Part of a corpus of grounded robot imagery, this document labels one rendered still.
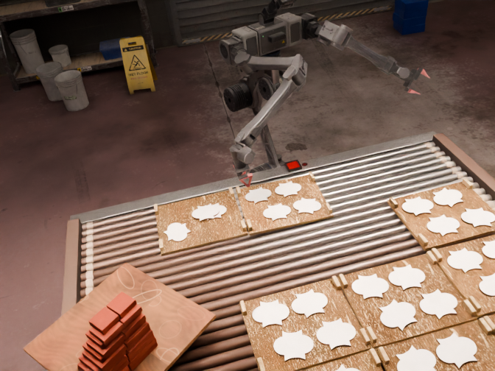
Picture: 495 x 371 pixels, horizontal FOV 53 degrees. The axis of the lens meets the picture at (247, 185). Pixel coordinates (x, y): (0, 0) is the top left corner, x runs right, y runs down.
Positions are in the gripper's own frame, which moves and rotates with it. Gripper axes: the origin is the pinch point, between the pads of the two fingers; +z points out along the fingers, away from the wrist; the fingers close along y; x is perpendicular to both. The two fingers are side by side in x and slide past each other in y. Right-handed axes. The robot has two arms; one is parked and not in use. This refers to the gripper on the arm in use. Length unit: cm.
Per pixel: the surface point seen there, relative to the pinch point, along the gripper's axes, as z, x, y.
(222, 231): 10.0, 18.9, -18.9
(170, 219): 6.2, 41.5, -1.5
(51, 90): 59, 161, 371
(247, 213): 11.8, 5.1, -10.6
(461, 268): 23, -68, -75
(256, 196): 11.7, -2.7, -0.2
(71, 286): -1, 88, -32
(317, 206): 16.0, -27.9, -18.4
